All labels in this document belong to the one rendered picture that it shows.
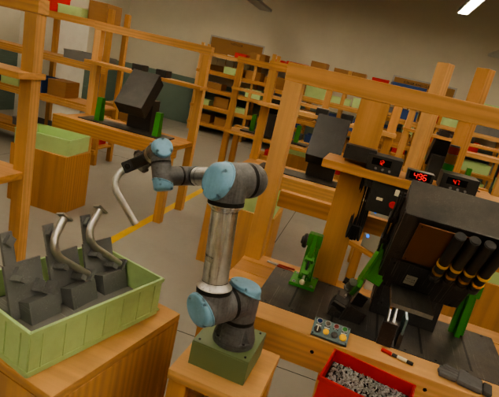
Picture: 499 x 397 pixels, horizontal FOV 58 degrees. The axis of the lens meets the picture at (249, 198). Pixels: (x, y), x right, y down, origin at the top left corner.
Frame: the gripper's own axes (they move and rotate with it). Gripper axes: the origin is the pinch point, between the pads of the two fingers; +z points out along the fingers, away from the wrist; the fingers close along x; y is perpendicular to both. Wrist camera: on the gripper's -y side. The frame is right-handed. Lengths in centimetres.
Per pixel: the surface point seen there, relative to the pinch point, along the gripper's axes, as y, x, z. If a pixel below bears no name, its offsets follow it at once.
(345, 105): 540, -13, 458
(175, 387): -31, -78, -38
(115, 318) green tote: -36, -52, -13
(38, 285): -55, -28, -8
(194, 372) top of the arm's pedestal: -24, -76, -42
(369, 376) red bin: 31, -109, -57
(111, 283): -30, -42, 7
